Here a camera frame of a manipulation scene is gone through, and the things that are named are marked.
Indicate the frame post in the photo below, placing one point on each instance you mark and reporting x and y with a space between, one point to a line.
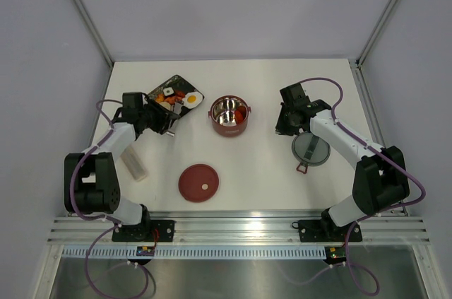
93 32
376 32

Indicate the red round lid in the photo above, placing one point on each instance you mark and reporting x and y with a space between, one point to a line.
198 183

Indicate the right frame post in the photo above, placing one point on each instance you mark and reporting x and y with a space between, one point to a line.
376 32

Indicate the slotted white cable duct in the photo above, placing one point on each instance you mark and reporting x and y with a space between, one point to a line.
197 252

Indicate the aluminium rail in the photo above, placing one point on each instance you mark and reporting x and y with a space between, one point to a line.
373 100
246 228

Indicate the grey transparent inner lid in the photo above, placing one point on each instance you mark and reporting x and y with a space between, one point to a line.
310 151

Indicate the toy red sausage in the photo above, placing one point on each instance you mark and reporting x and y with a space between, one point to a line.
240 114

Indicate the toy orange shrimp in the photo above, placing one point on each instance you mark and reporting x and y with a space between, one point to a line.
172 100

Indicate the aluminium front rail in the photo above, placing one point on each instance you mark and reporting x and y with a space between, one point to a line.
246 228

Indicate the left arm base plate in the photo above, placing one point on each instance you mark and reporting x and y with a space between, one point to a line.
160 230

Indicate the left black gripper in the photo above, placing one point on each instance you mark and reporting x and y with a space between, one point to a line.
163 116

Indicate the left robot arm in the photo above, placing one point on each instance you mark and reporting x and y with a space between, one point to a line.
91 185

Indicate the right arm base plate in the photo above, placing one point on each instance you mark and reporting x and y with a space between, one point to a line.
319 231

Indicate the clear plastic cutlery case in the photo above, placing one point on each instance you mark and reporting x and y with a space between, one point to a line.
133 164

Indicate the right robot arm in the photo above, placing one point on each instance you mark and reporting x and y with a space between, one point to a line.
379 180

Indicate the red steel lunch box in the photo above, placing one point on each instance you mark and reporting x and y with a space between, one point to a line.
221 115

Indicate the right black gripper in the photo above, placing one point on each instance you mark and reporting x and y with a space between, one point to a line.
281 128

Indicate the left frame post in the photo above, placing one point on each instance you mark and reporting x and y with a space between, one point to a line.
93 32

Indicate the right side aluminium rail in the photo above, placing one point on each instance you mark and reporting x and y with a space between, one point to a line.
373 100

